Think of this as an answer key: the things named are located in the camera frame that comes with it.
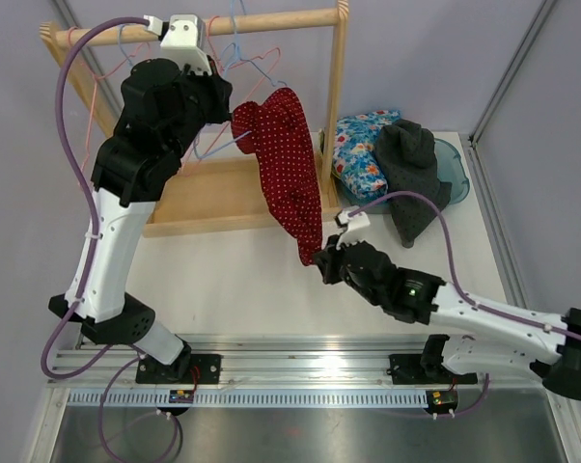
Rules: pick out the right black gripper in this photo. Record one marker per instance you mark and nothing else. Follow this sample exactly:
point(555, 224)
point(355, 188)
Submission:
point(328, 258)

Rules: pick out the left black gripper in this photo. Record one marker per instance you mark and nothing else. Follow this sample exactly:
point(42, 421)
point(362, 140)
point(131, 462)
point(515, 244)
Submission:
point(218, 90)

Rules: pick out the red dotted skirt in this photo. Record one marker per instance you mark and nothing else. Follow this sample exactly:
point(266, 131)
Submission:
point(277, 133)

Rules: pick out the blue floral skirt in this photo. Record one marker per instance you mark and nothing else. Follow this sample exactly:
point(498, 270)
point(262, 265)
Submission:
point(354, 162)

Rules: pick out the pink wire hanger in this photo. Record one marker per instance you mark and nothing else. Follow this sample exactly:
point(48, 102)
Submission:
point(122, 33)

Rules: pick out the dark grey dotted skirt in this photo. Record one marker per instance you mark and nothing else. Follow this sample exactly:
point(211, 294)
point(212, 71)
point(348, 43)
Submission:
point(405, 154)

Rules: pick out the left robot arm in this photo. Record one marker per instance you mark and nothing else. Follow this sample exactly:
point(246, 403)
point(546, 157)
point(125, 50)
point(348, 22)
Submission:
point(165, 108)

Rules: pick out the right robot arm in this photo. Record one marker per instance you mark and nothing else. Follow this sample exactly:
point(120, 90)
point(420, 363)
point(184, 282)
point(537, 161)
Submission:
point(545, 347)

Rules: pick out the wooden clothes rack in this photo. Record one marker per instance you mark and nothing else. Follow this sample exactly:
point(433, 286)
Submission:
point(224, 195)

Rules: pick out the teal plastic tub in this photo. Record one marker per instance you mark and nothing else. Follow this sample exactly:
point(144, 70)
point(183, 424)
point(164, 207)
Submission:
point(449, 169)

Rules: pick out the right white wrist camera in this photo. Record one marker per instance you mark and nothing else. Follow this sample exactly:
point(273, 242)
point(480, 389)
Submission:
point(351, 227)

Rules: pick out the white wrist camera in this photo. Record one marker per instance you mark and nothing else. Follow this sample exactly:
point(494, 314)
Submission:
point(182, 39)
point(351, 227)

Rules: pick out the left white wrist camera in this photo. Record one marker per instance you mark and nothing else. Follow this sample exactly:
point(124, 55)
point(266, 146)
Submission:
point(182, 39)

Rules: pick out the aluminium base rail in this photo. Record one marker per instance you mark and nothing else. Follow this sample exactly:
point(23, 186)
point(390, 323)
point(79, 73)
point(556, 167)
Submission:
point(349, 362)

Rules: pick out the left aluminium frame post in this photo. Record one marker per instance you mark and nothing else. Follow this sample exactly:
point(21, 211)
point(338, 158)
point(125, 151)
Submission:
point(85, 77)

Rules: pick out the aluminium frame post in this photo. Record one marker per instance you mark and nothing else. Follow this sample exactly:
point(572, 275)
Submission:
point(85, 77)
point(529, 38)

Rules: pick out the right aluminium frame post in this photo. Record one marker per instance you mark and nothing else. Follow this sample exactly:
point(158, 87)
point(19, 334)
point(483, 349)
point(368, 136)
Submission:
point(529, 38)

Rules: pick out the slotted grey cable duct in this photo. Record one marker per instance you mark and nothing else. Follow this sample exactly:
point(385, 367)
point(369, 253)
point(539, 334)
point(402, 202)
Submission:
point(252, 398)

